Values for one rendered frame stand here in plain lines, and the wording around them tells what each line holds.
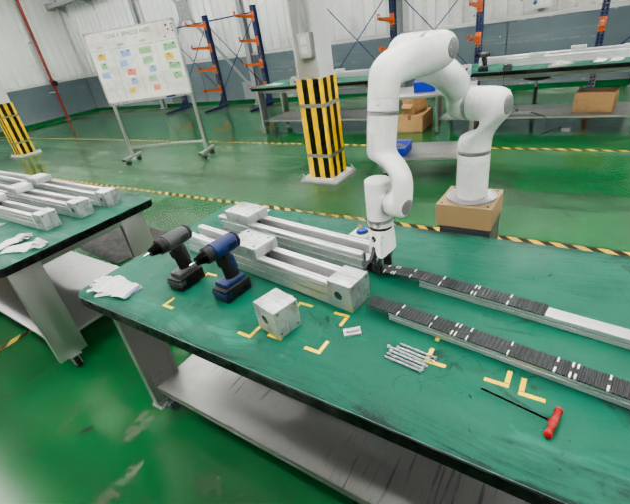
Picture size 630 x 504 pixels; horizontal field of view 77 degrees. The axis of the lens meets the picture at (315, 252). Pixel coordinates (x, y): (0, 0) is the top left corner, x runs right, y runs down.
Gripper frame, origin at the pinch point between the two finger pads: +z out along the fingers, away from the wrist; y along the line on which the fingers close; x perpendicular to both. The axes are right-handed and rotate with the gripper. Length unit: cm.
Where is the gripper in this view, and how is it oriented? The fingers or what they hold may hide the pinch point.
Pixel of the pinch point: (383, 264)
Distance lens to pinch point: 140.3
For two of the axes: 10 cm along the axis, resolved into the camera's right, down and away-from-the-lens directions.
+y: 6.4, -4.6, 6.2
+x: -7.6, -2.2, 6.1
